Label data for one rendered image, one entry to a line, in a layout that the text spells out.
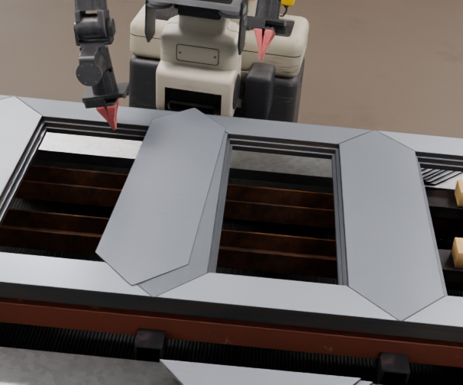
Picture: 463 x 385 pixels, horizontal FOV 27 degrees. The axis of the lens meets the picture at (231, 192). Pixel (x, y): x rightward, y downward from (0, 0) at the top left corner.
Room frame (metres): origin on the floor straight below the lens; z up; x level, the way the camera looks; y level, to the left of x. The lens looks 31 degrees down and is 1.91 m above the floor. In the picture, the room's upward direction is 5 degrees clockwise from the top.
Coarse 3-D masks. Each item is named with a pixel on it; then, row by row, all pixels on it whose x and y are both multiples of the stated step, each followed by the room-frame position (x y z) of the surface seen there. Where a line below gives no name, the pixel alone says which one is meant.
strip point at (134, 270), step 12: (96, 252) 1.49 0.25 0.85; (108, 264) 1.45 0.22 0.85; (120, 264) 1.45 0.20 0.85; (132, 264) 1.46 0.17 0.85; (144, 264) 1.46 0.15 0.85; (156, 264) 1.46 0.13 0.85; (168, 264) 1.47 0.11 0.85; (180, 264) 1.47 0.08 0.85; (132, 276) 1.42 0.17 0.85; (144, 276) 1.42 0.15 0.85; (156, 276) 1.43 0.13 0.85
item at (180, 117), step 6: (174, 114) 2.09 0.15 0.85; (180, 114) 2.09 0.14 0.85; (186, 114) 2.10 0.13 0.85; (192, 114) 2.10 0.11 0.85; (198, 114) 2.10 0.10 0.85; (162, 120) 2.05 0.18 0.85; (168, 120) 2.06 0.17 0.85; (174, 120) 2.06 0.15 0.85; (180, 120) 2.06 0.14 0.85; (186, 120) 2.06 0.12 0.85; (192, 120) 2.07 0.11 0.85; (198, 120) 2.07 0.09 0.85; (204, 120) 2.07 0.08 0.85; (210, 120) 2.07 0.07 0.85; (210, 126) 2.04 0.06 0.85; (216, 126) 2.04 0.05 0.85; (222, 126) 2.05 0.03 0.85
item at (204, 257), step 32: (64, 128) 2.01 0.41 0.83; (96, 128) 2.01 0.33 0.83; (128, 128) 2.02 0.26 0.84; (32, 160) 1.87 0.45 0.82; (224, 160) 1.90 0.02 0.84; (448, 160) 2.00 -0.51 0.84; (224, 192) 1.78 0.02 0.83; (0, 224) 1.60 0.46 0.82; (192, 256) 1.50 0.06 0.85; (0, 288) 1.37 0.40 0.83; (32, 288) 1.37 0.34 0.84; (64, 288) 1.37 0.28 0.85; (160, 288) 1.39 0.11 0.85; (256, 320) 1.36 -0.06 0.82; (288, 320) 1.36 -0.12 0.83; (320, 320) 1.36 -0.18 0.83; (352, 320) 1.36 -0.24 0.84; (384, 320) 1.36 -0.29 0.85
